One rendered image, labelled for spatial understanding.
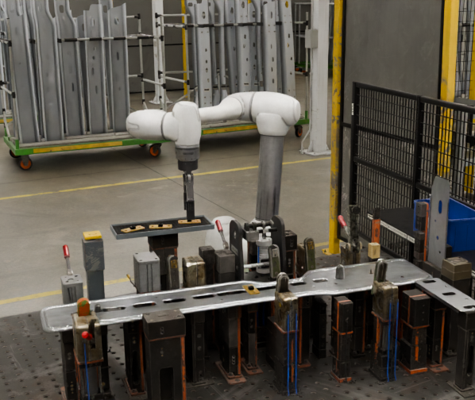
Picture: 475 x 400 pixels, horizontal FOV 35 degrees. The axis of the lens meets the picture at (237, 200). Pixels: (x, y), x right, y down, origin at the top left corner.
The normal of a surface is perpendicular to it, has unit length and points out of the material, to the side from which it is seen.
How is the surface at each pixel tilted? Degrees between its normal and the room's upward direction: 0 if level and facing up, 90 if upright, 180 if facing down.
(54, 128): 86
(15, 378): 0
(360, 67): 91
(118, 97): 86
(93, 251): 90
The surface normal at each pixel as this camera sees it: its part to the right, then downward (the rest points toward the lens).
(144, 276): 0.32, 0.25
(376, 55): -0.91, 0.12
